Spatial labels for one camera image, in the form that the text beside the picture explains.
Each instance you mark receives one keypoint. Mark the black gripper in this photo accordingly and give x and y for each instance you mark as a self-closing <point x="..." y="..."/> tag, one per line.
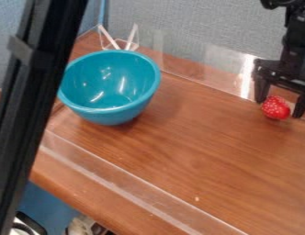
<point x="284" y="73"/>

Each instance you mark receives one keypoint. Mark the red toy strawberry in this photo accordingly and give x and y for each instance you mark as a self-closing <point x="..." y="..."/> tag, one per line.
<point x="276" y="107"/>

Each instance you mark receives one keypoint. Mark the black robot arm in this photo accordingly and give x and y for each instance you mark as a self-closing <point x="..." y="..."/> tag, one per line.
<point x="200" y="167"/>

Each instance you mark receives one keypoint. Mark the blue plastic bowl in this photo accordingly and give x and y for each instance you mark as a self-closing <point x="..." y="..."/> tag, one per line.
<point x="109" y="86"/>

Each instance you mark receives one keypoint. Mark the clear acrylic back barrier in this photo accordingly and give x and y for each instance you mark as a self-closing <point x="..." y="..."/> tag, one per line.
<point x="212" y="65"/>

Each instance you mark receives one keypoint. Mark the clear acrylic barrier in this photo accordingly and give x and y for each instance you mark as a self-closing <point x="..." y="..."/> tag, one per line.
<point x="212" y="65"/>
<point x="176" y="212"/>

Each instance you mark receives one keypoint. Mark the clear acrylic front barrier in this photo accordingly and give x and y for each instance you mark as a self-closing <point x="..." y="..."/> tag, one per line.
<point x="176" y="212"/>

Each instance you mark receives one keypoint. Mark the white crumpled object below table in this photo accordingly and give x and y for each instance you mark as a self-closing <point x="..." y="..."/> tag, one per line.
<point x="83" y="226"/>

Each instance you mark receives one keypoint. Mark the black and silver equipment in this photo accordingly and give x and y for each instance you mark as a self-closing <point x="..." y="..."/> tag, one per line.
<point x="26" y="226"/>

